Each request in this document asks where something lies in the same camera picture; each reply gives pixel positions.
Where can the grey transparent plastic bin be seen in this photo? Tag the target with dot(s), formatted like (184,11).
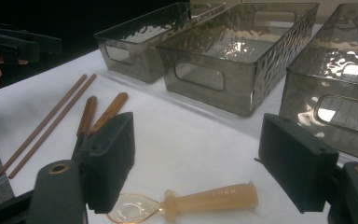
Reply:
(298,102)
(143,67)
(236,99)

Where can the small wooden spoon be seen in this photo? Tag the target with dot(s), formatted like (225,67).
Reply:
(211,199)

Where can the brown wooden chopstick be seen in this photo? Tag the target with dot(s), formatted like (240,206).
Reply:
(42,125)
(52,126)

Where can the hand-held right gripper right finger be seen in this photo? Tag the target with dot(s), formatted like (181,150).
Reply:
(298,165)

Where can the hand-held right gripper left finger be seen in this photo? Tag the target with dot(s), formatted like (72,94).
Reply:
(108,161)

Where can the white table mat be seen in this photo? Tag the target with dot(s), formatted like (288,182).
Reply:
(180,149)

